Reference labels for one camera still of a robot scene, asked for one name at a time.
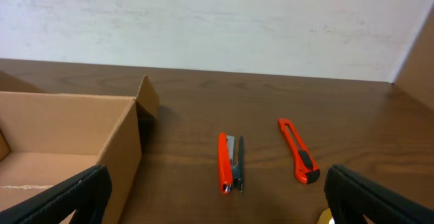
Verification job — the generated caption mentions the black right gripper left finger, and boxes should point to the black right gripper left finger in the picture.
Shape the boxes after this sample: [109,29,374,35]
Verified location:
[1,166,112,224]

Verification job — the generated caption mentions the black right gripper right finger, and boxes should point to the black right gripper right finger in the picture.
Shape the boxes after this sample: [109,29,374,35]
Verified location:
[324,164,433,224]

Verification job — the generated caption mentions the yellow tape roll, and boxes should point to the yellow tape roll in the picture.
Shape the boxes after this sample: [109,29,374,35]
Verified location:
[316,208,335,224]

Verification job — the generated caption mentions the orange utility knife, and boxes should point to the orange utility knife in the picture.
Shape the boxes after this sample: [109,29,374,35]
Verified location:
[277,118,320,185]

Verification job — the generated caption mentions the open cardboard box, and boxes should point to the open cardboard box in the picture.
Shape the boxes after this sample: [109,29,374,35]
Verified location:
[1,77,159,223]

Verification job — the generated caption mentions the brown side panel right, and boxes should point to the brown side panel right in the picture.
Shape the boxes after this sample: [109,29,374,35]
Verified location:
[394,6,434,110]

